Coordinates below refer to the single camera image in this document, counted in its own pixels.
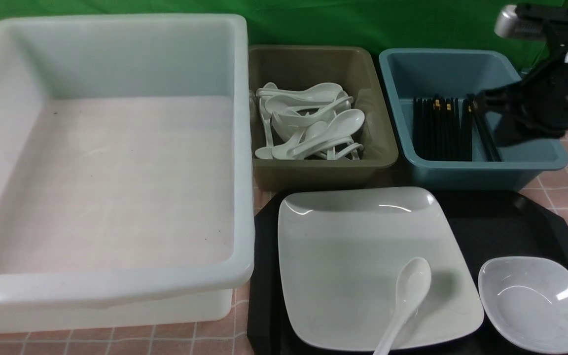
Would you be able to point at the white spoon left of pile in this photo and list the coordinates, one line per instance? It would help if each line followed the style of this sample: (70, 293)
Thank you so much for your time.
(264, 153)

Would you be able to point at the green backdrop cloth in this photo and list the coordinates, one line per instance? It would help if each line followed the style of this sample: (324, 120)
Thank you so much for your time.
(374, 25)

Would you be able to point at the white spoon top of pile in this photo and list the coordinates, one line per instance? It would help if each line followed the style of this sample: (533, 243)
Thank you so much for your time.
(323, 92)

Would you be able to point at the large white plastic bin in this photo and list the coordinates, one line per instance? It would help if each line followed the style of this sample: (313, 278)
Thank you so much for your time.
(126, 192)

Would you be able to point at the white spoon right of pile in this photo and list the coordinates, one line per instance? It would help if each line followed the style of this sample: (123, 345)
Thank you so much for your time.
(343, 125)

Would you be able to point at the blue plastic chopstick bin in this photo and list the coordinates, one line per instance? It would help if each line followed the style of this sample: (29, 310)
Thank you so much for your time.
(411, 73)

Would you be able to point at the olive plastic spoon bin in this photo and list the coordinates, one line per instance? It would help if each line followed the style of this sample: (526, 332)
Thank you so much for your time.
(297, 68)

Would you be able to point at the black chopsticks bundle in bin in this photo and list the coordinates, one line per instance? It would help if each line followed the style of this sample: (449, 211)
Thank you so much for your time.
(450, 129)

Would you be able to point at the large white square plate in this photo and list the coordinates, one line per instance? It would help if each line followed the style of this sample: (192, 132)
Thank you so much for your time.
(340, 253)

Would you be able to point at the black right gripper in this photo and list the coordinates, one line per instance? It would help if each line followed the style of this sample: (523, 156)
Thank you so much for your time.
(543, 97)

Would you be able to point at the white ceramic soup spoon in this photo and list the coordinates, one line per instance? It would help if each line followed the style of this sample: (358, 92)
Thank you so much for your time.
(412, 286)

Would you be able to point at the pink checkered tablecloth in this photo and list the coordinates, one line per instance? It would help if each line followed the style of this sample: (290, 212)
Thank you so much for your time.
(224, 337)

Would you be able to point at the white spoon of pile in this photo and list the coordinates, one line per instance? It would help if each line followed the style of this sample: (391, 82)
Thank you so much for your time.
(343, 125)
(264, 153)
(323, 92)

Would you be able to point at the small white sauce dish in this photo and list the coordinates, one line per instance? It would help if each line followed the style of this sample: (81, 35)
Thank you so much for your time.
(526, 300)

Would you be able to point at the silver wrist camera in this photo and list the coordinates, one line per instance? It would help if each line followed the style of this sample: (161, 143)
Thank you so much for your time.
(510, 25)

